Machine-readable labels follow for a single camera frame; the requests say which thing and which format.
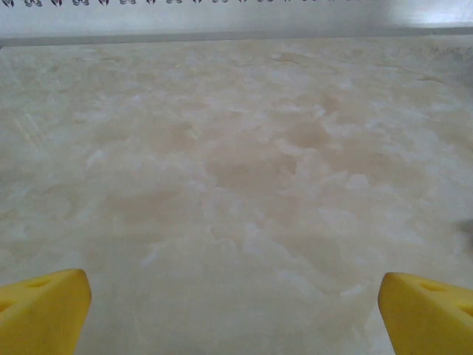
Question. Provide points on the aluminium rail below wallpaper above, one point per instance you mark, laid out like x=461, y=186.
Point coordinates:
x=236, y=32

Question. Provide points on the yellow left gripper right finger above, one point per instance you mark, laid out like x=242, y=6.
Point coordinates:
x=428, y=318

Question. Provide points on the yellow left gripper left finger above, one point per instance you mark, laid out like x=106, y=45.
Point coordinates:
x=40, y=314

